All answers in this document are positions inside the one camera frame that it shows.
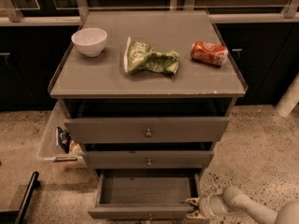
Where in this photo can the black bar object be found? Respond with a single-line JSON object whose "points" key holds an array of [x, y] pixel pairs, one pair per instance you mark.
{"points": [[17, 216]]}

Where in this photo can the white bowl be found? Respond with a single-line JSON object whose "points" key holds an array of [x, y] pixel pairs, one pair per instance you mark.
{"points": [[90, 41]]}

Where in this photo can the green crumpled chip bag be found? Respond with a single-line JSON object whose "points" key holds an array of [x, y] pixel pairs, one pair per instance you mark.
{"points": [[140, 56]]}

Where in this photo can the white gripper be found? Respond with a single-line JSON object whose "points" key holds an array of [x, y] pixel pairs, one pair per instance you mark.
{"points": [[207, 206]]}

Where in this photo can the white post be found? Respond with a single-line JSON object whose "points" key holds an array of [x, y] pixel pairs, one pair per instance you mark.
{"points": [[289, 99]]}

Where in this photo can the grey top drawer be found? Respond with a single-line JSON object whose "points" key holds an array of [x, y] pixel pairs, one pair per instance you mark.
{"points": [[147, 130]]}

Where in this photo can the clear plastic bin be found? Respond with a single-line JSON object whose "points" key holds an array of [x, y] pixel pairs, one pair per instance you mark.
{"points": [[49, 150]]}

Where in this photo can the grey middle drawer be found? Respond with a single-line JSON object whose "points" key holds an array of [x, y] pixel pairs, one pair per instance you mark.
{"points": [[147, 159]]}

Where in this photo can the red soda can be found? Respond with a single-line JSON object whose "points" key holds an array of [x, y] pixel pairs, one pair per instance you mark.
{"points": [[209, 53]]}

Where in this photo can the grey drawer cabinet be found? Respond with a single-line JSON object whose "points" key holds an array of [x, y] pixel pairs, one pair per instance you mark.
{"points": [[99, 88]]}

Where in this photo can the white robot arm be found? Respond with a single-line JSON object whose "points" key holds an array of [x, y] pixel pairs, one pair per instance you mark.
{"points": [[233, 202]]}

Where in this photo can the dark snack package in bin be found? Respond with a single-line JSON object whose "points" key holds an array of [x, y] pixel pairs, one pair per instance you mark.
{"points": [[63, 139]]}

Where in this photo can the dark background counter cabinets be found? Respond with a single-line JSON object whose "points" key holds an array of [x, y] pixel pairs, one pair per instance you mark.
{"points": [[262, 36]]}

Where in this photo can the grey drawer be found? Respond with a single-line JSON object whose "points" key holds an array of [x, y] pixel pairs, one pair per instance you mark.
{"points": [[147, 159], [145, 194], [147, 130]]}

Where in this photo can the grey bottom drawer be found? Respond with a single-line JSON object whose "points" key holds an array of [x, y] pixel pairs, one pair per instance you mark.
{"points": [[145, 194]]}

